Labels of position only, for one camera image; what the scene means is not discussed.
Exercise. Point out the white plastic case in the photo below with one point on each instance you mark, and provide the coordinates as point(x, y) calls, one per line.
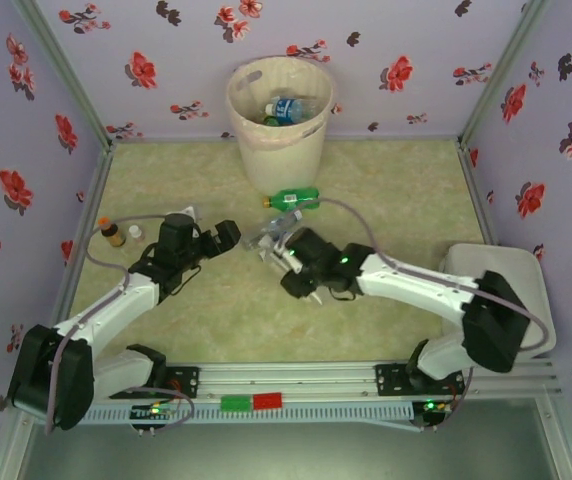
point(511, 257)

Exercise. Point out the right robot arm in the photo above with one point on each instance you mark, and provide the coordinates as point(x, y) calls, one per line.
point(416, 287)

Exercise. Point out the aluminium frame post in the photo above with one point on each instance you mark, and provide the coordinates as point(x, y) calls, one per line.
point(506, 65)
point(61, 65)

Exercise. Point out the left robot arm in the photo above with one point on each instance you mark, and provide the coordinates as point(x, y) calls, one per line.
point(111, 310)

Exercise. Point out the blue label bottle white cap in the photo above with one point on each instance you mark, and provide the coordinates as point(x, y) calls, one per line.
point(286, 110)

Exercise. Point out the clear unlabelled bottle white cap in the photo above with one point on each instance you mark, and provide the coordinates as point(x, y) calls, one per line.
point(286, 222)

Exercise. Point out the small circuit board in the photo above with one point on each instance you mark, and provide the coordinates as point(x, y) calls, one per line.
point(153, 411)
point(431, 407)

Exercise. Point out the red block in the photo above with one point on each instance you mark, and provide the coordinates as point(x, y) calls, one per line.
point(268, 401)

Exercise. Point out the brown bottle orange cap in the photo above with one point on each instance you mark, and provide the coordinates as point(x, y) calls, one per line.
point(113, 235)

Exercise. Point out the pale pink plastic bin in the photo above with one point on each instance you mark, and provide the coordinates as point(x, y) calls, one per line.
point(281, 165)

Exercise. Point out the aluminium side rail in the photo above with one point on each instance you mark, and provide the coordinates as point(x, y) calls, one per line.
point(86, 220)
point(476, 195)

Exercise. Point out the small bottle white cap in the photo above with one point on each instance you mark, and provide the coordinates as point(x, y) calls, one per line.
point(136, 234)

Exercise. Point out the green block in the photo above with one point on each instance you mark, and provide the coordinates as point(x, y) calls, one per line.
point(236, 402)

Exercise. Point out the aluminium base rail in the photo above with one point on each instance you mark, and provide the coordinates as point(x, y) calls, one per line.
point(291, 380)

